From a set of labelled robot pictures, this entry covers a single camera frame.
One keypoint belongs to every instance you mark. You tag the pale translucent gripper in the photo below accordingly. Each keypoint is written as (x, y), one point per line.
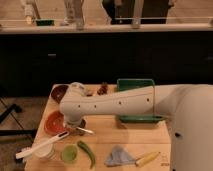
(70, 128)

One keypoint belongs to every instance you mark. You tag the silver metal fork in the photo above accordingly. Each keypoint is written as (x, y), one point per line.
(85, 130)

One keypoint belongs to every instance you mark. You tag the white plastic cup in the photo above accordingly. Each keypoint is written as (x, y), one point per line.
(45, 152)

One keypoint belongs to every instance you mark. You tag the green chili pepper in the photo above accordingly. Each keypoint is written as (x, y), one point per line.
(88, 151)

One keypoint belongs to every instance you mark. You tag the dark brown bowl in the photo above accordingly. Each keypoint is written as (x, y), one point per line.
(58, 92)

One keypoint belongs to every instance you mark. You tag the blue folded cloth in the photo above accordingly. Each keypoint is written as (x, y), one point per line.
(118, 156)

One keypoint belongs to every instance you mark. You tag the green plastic cup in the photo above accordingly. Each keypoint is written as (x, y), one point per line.
(69, 154)

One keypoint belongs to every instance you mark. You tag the orange plastic bowl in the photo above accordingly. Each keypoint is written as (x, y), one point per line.
(54, 123)

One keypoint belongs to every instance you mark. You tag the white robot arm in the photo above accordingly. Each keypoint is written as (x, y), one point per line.
(189, 105)

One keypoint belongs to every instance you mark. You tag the green box on ledge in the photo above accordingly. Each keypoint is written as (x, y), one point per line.
(45, 22)

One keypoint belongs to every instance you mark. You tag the small metal cup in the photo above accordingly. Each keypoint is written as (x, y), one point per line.
(82, 125)

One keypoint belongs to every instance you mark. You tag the green plastic tray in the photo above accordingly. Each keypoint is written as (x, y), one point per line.
(131, 83)

